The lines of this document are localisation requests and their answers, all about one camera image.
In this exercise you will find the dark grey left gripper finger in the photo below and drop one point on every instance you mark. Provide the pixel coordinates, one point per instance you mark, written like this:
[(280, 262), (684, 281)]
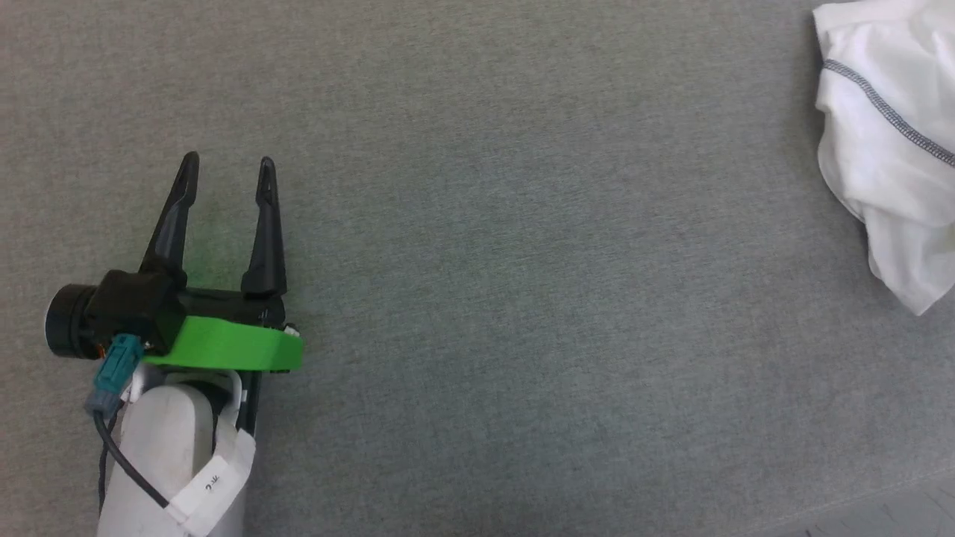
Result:
[(266, 246), (173, 224)]

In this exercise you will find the white garment with grey stitching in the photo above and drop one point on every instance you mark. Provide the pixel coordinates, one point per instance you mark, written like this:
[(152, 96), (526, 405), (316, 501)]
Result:
[(888, 149)]

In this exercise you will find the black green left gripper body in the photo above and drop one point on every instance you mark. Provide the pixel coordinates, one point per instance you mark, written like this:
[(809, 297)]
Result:
[(224, 343)]

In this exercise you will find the white tape label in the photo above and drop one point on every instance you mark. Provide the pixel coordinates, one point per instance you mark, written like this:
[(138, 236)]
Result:
[(216, 477)]

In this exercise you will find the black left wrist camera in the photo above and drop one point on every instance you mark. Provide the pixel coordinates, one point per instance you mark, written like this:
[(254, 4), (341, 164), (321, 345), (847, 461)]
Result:
[(112, 313)]

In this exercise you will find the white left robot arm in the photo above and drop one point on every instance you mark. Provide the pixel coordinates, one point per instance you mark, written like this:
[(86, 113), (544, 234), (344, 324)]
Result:
[(160, 440)]

